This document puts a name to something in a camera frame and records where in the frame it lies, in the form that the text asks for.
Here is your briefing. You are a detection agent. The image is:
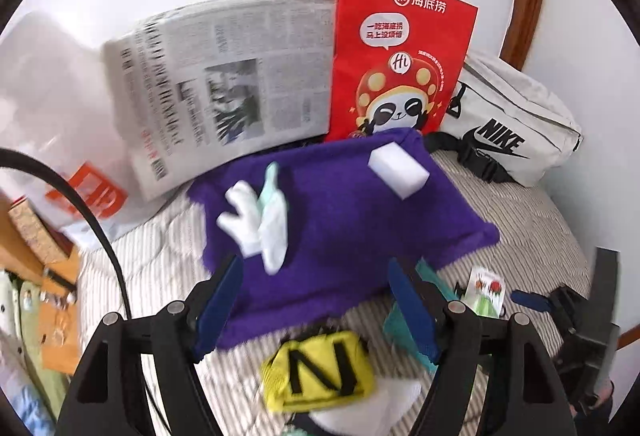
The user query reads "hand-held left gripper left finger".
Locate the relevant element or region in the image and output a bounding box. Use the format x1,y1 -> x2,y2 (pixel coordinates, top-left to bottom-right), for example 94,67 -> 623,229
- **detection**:
52,253 -> 246,436

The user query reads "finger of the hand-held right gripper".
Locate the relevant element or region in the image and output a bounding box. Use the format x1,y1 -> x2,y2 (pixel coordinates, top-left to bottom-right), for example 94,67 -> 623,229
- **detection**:
510,288 -> 556,314

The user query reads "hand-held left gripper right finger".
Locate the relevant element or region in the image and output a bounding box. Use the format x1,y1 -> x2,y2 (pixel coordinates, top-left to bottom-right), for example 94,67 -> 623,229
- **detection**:
387,257 -> 578,436

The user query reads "teal striped cloth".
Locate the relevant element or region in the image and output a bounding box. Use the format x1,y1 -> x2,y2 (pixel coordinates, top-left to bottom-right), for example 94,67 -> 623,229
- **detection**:
382,258 -> 453,373

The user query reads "white strawberry print packet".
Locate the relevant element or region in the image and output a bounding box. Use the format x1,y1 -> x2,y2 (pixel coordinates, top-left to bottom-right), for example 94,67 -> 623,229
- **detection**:
462,266 -> 507,317

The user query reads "yellow and black pouch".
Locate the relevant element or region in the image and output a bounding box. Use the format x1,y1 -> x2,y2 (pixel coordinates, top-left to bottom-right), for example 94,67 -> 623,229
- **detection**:
261,328 -> 377,413

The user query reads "purple towel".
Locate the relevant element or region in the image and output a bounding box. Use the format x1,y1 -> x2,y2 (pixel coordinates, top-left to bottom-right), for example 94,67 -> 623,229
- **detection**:
186,127 -> 501,351

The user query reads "striped bed sheet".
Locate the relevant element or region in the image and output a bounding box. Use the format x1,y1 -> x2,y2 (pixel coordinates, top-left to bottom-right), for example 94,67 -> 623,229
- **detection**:
75,146 -> 596,436

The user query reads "white glove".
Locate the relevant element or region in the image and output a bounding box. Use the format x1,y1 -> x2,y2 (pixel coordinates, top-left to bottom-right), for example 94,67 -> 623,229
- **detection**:
216,181 -> 266,258

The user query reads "light green glove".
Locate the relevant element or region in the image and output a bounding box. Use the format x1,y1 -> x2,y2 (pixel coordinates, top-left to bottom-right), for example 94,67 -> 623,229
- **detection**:
257,162 -> 291,275

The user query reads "white sponge block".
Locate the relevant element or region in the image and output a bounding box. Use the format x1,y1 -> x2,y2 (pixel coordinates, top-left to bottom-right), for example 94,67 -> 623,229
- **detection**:
368,142 -> 431,201

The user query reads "white waist bag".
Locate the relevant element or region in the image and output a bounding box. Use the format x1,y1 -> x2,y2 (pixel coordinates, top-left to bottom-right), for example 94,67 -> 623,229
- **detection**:
425,50 -> 585,188

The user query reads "light green garment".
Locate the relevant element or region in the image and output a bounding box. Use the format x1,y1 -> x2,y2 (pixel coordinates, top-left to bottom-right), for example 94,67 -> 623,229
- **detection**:
0,271 -> 66,436

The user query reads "cork patterned box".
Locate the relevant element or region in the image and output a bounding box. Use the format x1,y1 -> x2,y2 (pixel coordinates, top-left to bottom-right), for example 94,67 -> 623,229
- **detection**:
7,198 -> 71,264

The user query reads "folded newspaper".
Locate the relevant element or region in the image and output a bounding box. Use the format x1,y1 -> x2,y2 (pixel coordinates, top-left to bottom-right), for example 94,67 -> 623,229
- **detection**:
102,0 -> 338,202

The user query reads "red paper bag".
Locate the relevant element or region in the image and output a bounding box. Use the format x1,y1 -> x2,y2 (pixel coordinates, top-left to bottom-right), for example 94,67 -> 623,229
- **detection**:
319,0 -> 479,144

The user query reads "white plastic bag orange logo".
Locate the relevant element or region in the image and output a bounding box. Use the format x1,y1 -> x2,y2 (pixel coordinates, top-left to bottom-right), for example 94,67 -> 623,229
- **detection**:
0,11 -> 143,252

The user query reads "black cable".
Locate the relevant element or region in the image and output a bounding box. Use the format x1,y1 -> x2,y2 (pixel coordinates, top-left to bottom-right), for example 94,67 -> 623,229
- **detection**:
0,148 -> 136,322

